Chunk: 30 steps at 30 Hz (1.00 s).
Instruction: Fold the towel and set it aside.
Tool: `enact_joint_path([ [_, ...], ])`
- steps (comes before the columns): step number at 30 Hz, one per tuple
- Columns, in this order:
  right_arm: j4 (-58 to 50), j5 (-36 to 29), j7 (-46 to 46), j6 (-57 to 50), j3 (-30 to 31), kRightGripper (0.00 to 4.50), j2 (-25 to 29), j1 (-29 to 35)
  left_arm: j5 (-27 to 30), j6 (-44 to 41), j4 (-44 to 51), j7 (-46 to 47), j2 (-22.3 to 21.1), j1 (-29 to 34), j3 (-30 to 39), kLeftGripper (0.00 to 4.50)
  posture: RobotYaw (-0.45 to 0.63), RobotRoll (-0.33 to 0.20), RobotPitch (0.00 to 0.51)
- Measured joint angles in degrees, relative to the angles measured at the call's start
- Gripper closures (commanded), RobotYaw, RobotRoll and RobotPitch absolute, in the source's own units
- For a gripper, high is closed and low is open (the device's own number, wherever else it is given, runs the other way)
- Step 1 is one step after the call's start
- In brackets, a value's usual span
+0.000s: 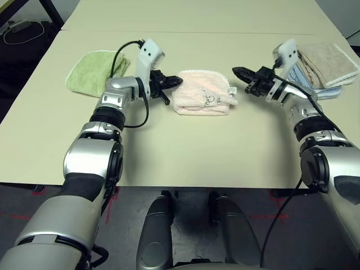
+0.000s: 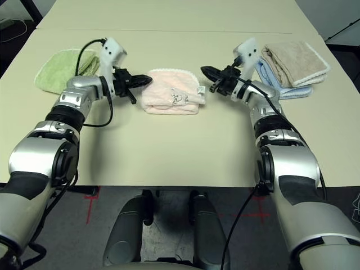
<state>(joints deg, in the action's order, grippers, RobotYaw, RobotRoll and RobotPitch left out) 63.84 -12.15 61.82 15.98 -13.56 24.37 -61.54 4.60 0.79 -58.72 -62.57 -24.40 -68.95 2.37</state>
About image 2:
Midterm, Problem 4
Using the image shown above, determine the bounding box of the black table foot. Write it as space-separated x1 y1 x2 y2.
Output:
74 186 100 197

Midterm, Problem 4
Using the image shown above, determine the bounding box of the grey robot right leg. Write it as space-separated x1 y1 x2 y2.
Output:
191 190 232 270

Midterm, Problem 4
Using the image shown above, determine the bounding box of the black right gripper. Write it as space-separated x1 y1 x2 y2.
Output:
200 65 244 96

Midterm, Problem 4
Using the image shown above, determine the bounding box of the pink embroidered towel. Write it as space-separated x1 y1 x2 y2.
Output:
139 68 208 115

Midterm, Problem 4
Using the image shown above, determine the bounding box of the grey robot waist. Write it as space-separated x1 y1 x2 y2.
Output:
95 258 205 270

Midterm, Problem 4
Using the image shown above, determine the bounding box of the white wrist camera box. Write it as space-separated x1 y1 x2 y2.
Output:
232 38 261 83
98 37 128 98

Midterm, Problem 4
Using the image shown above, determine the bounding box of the white cable loop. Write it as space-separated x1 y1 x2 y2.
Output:
0 19 29 43

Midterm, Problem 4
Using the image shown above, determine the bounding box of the blue folded towel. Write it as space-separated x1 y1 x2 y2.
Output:
254 57 314 100

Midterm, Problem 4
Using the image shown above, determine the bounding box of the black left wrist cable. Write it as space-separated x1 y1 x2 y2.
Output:
74 38 115 128

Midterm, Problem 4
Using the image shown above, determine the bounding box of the black table frame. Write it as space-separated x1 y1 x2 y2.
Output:
29 0 45 22

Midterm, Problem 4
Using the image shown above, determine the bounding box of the thin white wire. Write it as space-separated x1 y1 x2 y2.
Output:
350 193 360 226

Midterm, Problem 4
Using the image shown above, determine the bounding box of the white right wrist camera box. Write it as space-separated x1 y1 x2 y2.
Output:
232 38 261 83

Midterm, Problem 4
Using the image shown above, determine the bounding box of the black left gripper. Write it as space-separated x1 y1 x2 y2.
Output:
111 67 154 105

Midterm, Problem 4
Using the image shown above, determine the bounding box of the beige folded towel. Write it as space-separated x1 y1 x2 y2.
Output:
260 40 331 88

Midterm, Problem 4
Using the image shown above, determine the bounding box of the green folded towel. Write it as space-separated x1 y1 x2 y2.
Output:
34 48 101 95

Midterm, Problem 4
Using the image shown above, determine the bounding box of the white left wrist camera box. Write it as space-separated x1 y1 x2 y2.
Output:
98 37 128 98

